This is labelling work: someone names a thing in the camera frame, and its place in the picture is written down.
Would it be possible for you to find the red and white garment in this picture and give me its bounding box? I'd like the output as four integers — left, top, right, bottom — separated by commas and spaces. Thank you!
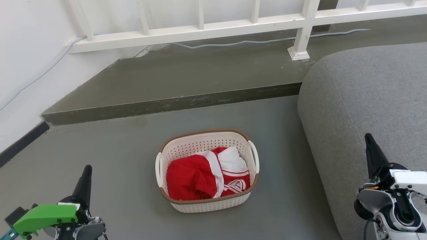
166, 146, 251, 201

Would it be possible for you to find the cream perforated laundry basket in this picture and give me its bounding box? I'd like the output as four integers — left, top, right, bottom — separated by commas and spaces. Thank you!
155, 129, 260, 213

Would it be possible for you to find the grey fabric sofa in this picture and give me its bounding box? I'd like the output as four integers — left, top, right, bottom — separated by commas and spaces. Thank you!
298, 43, 427, 240

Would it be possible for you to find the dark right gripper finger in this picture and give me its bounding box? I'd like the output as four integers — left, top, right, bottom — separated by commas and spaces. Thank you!
365, 133, 389, 179

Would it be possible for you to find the thin pale cable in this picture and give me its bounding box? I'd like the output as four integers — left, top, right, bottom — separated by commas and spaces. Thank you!
0, 28, 371, 112

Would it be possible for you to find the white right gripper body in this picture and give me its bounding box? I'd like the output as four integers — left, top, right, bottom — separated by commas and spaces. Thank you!
369, 162, 427, 197

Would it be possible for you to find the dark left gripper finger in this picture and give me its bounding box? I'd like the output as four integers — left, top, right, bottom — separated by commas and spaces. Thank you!
72, 165, 93, 209

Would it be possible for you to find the black skirting board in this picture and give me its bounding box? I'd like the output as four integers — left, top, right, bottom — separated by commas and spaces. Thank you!
0, 121, 50, 168

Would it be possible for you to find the raised grey concrete step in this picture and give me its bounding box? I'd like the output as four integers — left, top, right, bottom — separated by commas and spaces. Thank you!
40, 15, 427, 126

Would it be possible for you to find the white wooden railing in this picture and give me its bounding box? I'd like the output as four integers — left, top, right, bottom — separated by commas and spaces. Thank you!
68, 0, 427, 61

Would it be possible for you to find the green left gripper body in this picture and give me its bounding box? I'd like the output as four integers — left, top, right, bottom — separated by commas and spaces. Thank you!
5, 196, 90, 240

